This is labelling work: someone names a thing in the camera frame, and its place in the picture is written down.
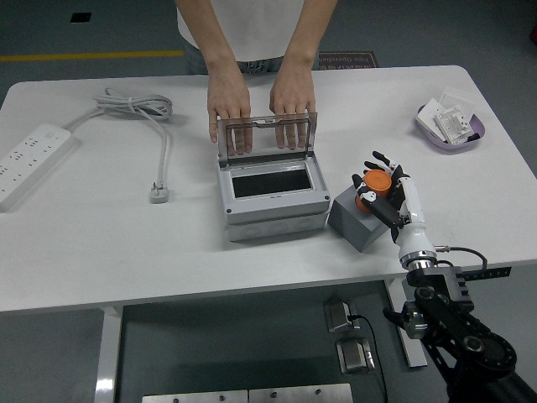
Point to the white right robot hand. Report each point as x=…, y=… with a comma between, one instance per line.
x=413, y=226

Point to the person's left hand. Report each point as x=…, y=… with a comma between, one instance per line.
x=293, y=96

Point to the person's right hand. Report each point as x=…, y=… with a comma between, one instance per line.
x=228, y=101

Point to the transparent hinged box lid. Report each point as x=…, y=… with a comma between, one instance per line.
x=264, y=142

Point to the orange cylindrical battery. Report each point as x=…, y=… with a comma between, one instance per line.
x=377, y=182

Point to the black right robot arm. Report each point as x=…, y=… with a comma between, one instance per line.
x=444, y=310

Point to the person's left forearm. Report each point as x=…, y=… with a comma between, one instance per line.
x=308, y=38

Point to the person's right forearm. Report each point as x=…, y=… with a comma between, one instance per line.
x=210, y=38

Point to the silver floor socket box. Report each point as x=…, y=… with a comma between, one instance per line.
x=354, y=357
x=337, y=315

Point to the grey cube holder block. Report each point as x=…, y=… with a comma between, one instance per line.
x=348, y=226

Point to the dark printed floor sign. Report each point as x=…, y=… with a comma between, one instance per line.
x=352, y=61

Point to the person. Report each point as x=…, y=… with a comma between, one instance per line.
x=260, y=29

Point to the purple plastic tray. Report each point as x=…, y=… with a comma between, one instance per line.
x=457, y=148

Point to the black table control panel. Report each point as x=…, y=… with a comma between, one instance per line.
x=495, y=273

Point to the small black part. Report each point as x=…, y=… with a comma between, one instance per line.
x=474, y=137

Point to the clear plastic packet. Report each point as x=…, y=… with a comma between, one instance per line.
x=459, y=98

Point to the black square floor marker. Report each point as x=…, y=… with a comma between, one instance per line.
x=81, y=17

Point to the grey metal plate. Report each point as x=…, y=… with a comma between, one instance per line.
x=193, y=397
x=300, y=394

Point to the white power strip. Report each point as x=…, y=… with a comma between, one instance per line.
x=29, y=159

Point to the red object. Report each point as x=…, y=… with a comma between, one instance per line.
x=533, y=38

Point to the white switch panel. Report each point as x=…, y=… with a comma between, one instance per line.
x=453, y=124

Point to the grey electrical enclosure box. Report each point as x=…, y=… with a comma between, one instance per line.
x=272, y=212

